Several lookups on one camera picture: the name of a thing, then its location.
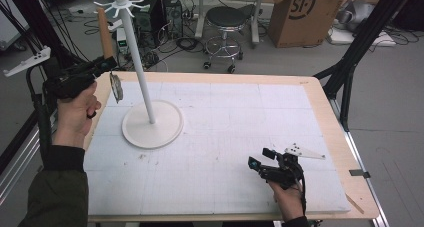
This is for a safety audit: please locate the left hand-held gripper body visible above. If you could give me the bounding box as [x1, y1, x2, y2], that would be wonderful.
[3, 46, 104, 100]

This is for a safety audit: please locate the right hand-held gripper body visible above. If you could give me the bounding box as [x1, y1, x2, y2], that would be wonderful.
[256, 142, 327, 191]

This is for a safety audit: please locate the wooden handled mesh strainer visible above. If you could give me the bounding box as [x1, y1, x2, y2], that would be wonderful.
[96, 7, 125, 105]

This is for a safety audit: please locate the white hook stand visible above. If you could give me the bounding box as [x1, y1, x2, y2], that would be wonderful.
[93, 0, 185, 151]

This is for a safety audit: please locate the person's right hand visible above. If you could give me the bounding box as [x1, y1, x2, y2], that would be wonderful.
[267, 180, 305, 222]

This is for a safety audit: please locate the person's left hand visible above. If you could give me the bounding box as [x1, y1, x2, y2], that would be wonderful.
[51, 81, 102, 148]

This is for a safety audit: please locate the small power supply unit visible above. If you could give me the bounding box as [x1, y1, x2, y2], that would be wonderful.
[115, 27, 130, 55]

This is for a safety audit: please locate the white grid mat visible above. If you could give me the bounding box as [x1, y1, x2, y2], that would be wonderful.
[83, 81, 352, 217]

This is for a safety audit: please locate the black computer tower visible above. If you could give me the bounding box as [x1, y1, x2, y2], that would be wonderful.
[132, 0, 184, 41]

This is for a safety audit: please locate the black tape strip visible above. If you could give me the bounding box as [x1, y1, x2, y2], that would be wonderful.
[348, 168, 372, 179]

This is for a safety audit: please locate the thin wooden stick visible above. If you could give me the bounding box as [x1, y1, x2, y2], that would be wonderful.
[344, 193, 366, 216]

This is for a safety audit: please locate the wooden table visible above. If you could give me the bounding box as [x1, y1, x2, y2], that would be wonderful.
[83, 70, 381, 223]

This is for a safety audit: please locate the black round stool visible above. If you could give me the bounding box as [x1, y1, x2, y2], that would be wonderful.
[202, 5, 248, 75]

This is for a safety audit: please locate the brown cardboard box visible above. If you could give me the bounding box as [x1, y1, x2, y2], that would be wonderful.
[266, 0, 346, 49]

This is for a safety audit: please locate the white power strip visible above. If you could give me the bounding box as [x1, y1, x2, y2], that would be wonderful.
[327, 26, 398, 48]

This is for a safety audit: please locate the grey bag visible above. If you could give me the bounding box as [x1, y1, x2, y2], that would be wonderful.
[335, 0, 377, 32]

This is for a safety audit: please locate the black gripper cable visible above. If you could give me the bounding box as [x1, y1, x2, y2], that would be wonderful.
[297, 172, 308, 219]

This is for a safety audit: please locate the black metal frame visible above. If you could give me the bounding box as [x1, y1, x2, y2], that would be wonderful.
[0, 0, 88, 175]
[313, 0, 418, 132]

